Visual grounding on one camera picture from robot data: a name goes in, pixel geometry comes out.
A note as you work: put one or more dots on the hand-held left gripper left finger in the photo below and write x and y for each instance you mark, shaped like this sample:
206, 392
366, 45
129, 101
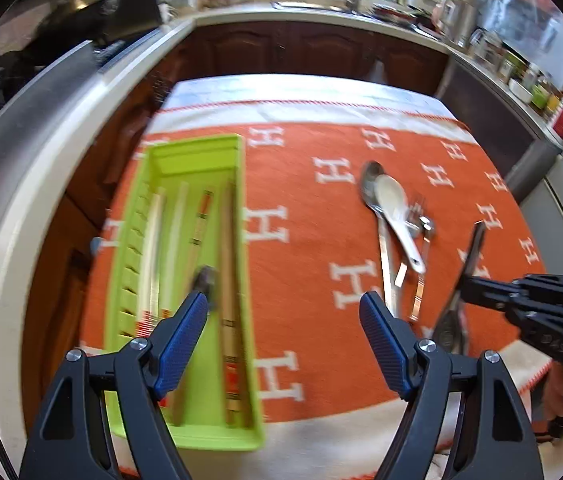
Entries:
181, 340

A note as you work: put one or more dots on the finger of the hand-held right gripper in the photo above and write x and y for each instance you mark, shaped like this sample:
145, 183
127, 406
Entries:
491, 292

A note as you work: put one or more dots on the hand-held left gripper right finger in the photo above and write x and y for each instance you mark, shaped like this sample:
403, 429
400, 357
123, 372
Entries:
384, 345

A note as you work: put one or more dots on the long metal serving spoon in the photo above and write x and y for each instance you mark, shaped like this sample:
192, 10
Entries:
454, 330

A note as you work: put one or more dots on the metal chopstick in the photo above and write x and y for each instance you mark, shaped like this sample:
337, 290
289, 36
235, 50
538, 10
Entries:
206, 282

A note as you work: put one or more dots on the brown chopstick with red band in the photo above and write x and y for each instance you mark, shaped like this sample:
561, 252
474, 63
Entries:
229, 260

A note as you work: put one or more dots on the red patterned chopstick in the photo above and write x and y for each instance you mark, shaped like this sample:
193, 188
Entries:
201, 215

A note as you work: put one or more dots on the green plastic utensil tray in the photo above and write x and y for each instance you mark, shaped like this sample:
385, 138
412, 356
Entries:
191, 165

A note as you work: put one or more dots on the person's right hand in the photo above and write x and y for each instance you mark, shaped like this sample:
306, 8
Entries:
559, 390

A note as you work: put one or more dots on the small metal spoon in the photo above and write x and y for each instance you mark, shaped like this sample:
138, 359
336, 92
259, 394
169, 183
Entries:
426, 225

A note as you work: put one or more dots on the metal fork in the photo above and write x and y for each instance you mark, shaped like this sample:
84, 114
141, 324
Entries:
414, 212

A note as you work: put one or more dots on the blue round knob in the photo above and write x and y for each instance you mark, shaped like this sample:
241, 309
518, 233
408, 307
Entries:
96, 245

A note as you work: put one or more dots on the orange printed blanket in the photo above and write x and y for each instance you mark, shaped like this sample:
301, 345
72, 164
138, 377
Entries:
311, 240

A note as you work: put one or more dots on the white ceramic spoon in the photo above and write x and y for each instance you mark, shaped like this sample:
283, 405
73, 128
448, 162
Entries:
391, 200

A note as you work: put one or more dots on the large metal spoon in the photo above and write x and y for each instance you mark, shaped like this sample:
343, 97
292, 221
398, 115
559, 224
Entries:
369, 185

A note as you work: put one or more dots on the stainless steel appliance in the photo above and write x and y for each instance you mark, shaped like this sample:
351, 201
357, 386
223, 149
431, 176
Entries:
501, 120

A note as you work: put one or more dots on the white kitchen countertop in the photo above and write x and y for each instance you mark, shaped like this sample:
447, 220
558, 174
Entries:
6, 280

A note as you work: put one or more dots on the green cup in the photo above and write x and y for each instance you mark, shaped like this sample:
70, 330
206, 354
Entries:
539, 96

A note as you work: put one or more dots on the white bowl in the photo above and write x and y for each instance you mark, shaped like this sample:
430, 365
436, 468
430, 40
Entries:
521, 90

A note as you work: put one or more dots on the stainless steel panel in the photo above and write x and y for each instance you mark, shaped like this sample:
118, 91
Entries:
21, 135

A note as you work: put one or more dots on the red rimmed dishes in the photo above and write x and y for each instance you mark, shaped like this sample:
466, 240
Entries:
401, 14

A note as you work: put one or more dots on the black cooktop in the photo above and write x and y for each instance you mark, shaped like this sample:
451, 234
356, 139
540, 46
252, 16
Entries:
110, 54

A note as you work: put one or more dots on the brown wooden cabinets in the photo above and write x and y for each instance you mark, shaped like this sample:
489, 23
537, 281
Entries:
286, 50

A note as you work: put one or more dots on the steel sink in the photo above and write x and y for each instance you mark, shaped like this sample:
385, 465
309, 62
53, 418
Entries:
311, 6

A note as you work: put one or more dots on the grey wall picture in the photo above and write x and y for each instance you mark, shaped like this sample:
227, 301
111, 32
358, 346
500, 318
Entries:
526, 15

